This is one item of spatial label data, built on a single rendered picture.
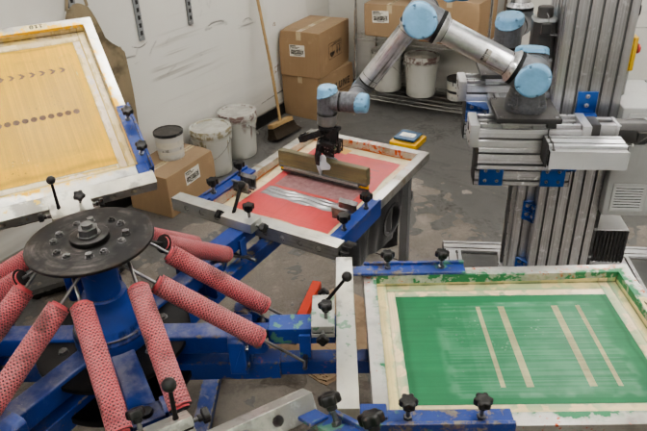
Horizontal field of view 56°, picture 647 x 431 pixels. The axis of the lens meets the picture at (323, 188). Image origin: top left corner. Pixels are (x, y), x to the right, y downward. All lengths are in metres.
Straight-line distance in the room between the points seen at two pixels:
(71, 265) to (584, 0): 1.88
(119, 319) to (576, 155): 1.57
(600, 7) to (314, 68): 3.32
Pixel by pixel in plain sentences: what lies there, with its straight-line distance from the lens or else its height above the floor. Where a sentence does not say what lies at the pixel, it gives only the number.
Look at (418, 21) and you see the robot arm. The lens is 2.07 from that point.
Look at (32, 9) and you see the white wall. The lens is 3.82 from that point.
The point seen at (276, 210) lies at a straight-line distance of 2.25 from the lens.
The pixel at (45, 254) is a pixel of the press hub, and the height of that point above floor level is 1.31.
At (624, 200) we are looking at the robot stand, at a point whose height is 0.84.
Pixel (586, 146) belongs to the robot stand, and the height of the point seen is 1.18.
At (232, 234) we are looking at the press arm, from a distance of 1.97.
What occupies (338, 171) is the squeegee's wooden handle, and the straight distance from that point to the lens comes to 2.36.
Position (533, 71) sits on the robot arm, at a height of 1.46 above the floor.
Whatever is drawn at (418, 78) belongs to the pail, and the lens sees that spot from 5.53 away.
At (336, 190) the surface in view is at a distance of 2.36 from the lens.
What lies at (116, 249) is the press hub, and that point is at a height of 1.31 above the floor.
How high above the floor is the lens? 2.08
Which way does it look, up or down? 28 degrees down
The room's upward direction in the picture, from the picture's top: 2 degrees counter-clockwise
